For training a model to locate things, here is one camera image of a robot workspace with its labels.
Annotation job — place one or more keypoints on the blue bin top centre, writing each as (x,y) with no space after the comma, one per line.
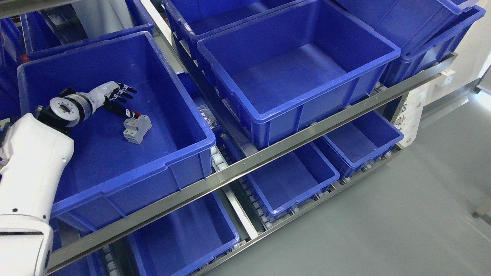
(193,20)

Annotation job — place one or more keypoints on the blue bin lower left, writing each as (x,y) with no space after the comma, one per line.
(185,240)

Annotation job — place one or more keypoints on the large blue bin left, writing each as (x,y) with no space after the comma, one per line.
(108,177)

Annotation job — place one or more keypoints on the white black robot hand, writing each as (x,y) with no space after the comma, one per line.
(111,95)

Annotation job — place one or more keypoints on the blue bin top left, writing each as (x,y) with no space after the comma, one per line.
(58,29)

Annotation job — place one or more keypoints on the large blue bin centre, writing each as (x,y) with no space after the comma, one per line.
(285,70)

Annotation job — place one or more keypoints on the grey red circuit breaker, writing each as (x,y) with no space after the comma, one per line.
(136,128)

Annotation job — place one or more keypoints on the large blue bin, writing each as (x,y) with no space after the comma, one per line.
(285,70)
(108,177)

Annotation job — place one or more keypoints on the blue bin lower right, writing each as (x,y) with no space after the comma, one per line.
(359,142)

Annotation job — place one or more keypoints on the blue bin lower centre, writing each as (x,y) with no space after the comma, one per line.
(288,182)

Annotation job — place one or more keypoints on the blue bin upper right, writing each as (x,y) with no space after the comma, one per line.
(426,31)

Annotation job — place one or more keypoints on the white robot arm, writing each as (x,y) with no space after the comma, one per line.
(34,154)

